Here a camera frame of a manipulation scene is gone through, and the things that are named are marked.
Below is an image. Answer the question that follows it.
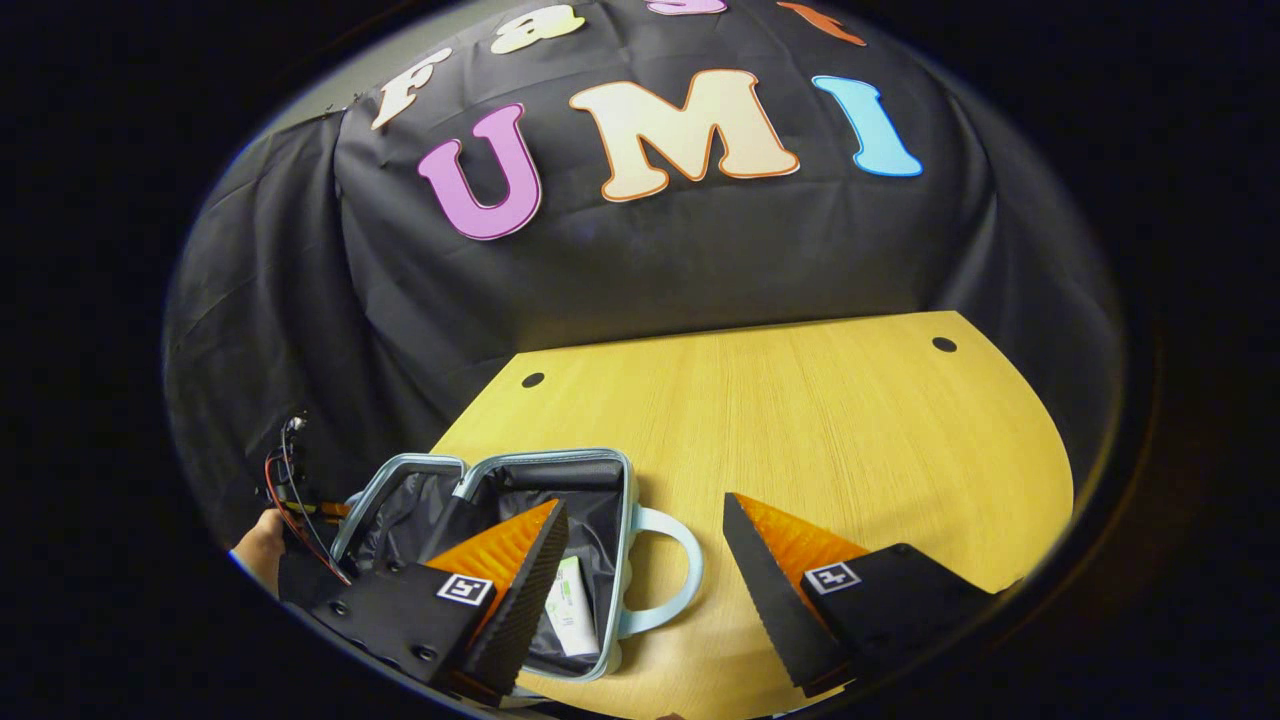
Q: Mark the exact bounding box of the light blue small suitcase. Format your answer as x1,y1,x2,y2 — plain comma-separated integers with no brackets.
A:
328,447,705,684

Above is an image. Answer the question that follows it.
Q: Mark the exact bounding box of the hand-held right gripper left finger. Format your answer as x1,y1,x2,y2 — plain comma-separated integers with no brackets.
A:
308,498,571,707

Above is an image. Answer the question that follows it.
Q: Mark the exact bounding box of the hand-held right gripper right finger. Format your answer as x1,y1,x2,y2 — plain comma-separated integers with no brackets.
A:
720,490,1021,701

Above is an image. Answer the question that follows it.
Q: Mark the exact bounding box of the red cable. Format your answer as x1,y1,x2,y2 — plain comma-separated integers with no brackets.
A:
264,450,353,587

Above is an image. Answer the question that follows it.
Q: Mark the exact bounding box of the white green cosmetic tube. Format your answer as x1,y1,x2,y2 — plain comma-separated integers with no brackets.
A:
545,555,602,659

